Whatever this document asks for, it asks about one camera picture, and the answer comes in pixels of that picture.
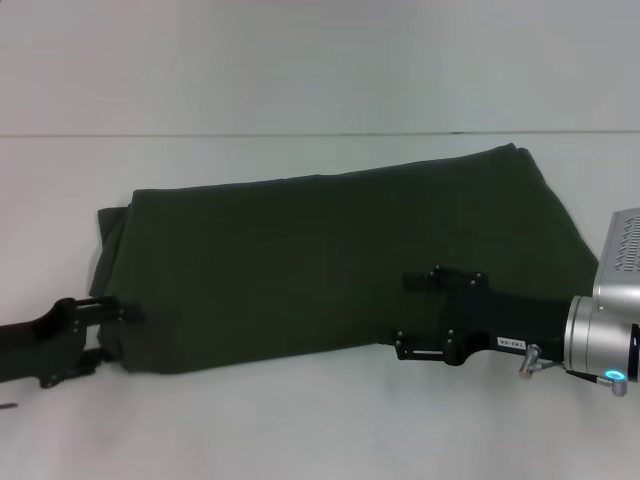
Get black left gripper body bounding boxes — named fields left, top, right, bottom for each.
left=0, top=298, right=101, bottom=390

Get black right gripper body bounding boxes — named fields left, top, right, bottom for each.
left=434, top=285, right=576, bottom=365

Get dark green t-shirt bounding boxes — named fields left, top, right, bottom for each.
left=88, top=142, right=601, bottom=375

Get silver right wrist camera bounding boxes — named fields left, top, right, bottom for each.
left=592, top=209, right=640, bottom=302

